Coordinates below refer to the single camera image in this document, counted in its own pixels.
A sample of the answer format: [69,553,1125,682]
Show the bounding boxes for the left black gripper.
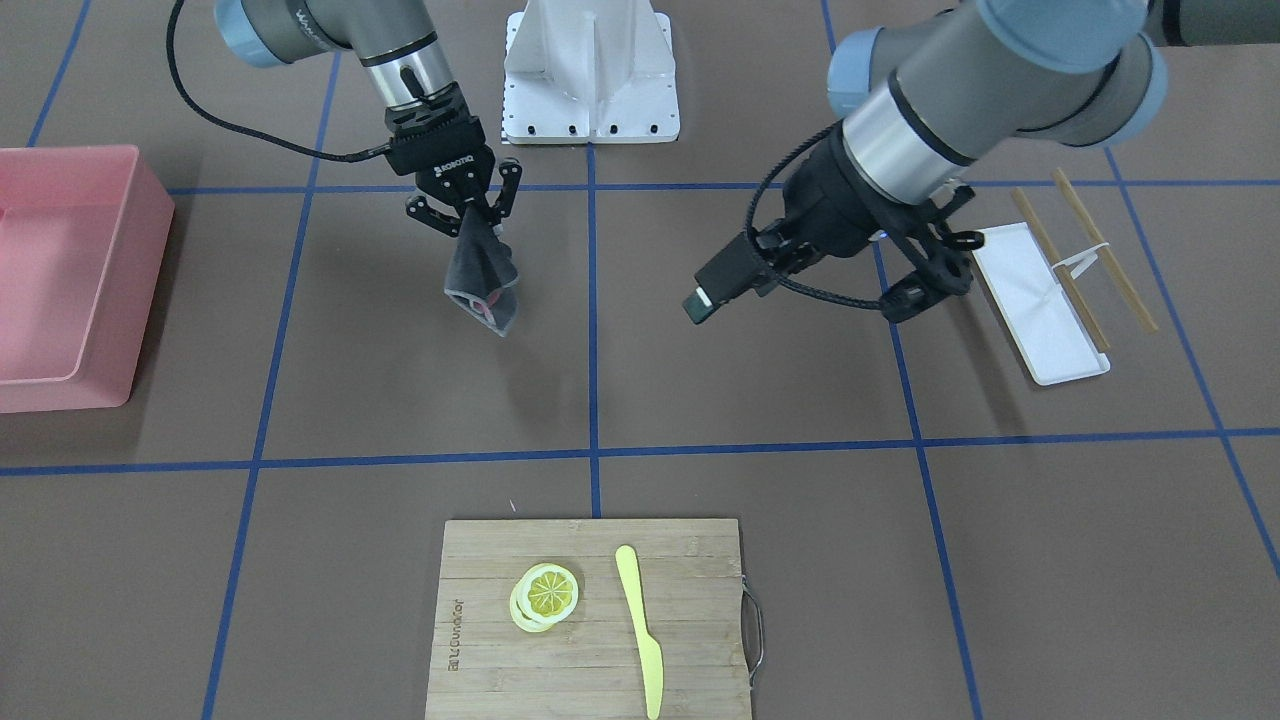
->
[682,129,883,325]

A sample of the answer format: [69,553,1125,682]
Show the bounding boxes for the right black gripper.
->
[385,85,524,238]

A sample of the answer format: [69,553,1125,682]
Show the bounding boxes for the grey cloth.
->
[443,206,520,337]

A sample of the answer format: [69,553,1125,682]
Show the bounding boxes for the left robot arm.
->
[684,1,1277,323]

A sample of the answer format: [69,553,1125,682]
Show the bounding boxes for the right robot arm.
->
[214,1,522,237]

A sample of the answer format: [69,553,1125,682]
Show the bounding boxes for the wooden chopstick rack stick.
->
[1010,187,1111,354]

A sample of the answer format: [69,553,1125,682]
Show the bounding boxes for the white rectangular tray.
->
[973,222,1111,386]

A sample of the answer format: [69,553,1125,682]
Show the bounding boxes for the yellow lemon slices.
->
[508,562,580,633]

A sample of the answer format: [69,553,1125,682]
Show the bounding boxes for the yellow plastic knife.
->
[614,544,666,719]

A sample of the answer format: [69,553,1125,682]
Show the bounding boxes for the pink plastic bin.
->
[1,145,175,414]

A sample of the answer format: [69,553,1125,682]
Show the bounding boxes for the wooden cutting board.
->
[424,518,753,719]

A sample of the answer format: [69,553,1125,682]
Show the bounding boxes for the black camera cable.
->
[745,120,901,313]
[165,0,393,163]

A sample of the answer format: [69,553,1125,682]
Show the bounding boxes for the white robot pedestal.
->
[500,1,681,145]

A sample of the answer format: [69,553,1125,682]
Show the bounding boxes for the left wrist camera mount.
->
[879,179,986,323]

